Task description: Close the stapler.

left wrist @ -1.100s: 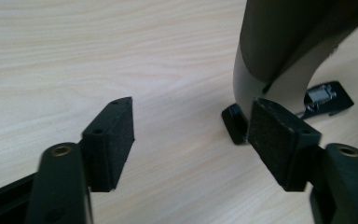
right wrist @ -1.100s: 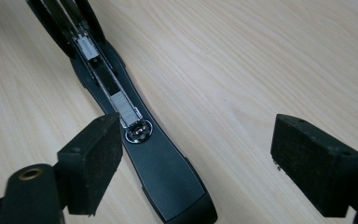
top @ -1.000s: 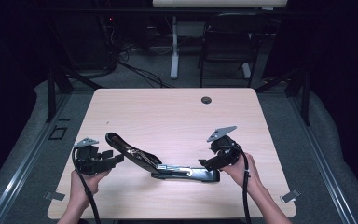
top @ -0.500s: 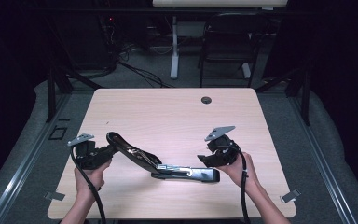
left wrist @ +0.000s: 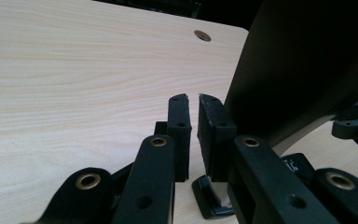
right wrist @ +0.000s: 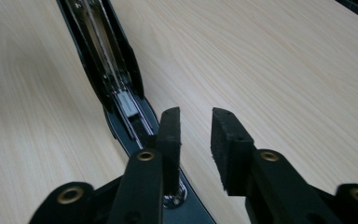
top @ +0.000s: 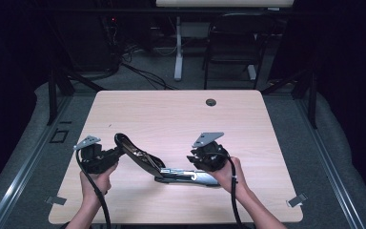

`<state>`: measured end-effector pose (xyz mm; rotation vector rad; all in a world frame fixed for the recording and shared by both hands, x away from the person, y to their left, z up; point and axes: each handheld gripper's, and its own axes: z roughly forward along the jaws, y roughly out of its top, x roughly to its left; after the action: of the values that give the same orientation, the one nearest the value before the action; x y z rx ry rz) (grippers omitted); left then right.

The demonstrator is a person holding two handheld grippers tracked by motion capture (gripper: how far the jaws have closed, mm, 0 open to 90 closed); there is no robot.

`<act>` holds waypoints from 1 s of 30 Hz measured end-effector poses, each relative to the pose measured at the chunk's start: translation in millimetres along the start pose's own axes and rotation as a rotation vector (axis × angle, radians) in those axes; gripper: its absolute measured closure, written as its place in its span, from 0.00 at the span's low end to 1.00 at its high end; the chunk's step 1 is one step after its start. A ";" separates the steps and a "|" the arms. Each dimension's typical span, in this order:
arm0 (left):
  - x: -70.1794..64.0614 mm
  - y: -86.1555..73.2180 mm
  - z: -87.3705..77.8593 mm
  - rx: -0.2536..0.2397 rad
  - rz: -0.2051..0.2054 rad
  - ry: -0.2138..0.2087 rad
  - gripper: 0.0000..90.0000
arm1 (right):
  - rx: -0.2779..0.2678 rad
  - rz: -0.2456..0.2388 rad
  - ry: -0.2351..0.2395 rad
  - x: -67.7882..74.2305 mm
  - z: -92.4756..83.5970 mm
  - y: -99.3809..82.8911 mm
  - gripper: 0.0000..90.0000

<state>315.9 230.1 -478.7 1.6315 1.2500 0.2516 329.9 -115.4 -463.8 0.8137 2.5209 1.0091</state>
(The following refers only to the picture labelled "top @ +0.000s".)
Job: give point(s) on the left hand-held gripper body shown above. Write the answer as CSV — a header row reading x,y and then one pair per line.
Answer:
x,y
93,159

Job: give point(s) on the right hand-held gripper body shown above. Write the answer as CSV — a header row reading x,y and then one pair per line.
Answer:
x,y
214,156

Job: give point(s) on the black stapler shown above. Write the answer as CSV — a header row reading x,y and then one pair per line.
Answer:
x,y
139,157

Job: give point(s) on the person's right hand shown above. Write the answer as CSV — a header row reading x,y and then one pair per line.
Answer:
x,y
227,178

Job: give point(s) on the person's left hand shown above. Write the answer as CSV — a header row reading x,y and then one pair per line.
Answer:
x,y
98,184

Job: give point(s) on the black table grommet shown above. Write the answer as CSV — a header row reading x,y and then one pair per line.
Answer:
x,y
210,102

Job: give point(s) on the grey tape piece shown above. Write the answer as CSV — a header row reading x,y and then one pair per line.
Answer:
x,y
56,200
296,200

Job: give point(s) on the person's dark clothing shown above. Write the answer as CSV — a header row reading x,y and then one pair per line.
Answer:
x,y
64,226

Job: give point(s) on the black metal stand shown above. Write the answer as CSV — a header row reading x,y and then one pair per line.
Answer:
x,y
305,92
57,92

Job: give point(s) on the white desk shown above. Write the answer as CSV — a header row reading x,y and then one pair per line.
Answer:
x,y
179,47

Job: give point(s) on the dark cabinet with red light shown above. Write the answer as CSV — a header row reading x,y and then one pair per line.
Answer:
x,y
89,41

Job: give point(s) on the black folding chair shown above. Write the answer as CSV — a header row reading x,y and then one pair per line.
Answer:
x,y
235,41

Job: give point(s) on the aluminium floor rail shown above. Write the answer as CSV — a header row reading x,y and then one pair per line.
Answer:
x,y
25,165
330,165

